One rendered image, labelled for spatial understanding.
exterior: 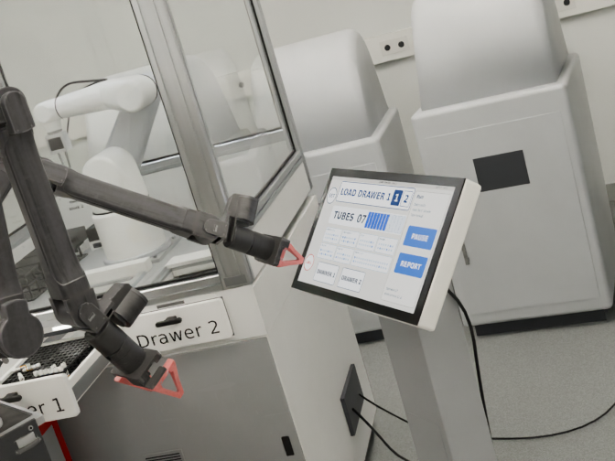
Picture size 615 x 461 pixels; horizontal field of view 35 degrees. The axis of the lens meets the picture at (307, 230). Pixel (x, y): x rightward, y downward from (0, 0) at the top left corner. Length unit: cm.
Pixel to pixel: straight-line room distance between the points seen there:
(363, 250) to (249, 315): 52
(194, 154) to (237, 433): 79
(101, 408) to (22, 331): 116
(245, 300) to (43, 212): 95
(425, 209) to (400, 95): 357
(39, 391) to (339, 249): 80
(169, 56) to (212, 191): 35
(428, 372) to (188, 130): 84
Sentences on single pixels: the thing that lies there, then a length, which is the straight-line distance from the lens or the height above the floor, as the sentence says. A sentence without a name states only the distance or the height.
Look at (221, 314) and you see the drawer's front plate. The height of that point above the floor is 89.
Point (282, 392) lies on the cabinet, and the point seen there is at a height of 63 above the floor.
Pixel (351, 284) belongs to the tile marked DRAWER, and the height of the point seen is 100.
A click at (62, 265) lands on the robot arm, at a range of 173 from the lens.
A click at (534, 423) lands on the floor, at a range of 347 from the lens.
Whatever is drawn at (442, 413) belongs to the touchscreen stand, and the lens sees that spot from 224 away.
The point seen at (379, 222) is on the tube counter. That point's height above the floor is 111.
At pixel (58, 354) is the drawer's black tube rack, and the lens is 266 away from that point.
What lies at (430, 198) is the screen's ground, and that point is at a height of 116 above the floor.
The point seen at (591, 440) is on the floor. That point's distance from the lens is 332.
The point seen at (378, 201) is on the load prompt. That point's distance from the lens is 216.
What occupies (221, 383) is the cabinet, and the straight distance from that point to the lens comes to 266.
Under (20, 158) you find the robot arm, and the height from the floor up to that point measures 151.
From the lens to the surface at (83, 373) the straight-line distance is 252.
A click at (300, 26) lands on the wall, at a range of 563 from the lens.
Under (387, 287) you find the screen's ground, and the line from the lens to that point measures 203.
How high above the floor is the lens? 168
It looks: 15 degrees down
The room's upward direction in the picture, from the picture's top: 16 degrees counter-clockwise
